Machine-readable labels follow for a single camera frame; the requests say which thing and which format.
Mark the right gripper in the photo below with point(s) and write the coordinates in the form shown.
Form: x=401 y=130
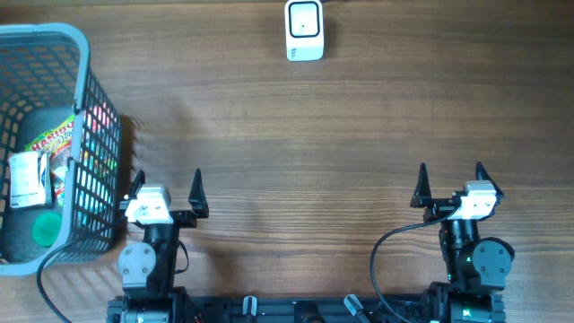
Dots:
x=422 y=197

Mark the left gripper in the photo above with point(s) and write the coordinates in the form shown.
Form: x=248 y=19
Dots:
x=187 y=219

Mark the Haribo candy bag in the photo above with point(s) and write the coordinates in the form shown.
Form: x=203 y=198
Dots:
x=57 y=143

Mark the green lid spice jar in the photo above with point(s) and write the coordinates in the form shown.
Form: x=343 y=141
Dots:
x=46 y=229

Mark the white paper box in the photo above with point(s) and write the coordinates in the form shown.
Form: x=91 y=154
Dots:
x=30 y=182

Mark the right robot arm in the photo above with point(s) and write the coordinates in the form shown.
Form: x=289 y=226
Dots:
x=477 y=267

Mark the white barcode scanner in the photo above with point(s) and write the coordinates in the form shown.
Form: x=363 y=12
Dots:
x=304 y=30

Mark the grey plastic basket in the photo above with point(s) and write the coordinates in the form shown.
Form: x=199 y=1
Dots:
x=46 y=77

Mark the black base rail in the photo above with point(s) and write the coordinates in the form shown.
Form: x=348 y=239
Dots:
x=413 y=307

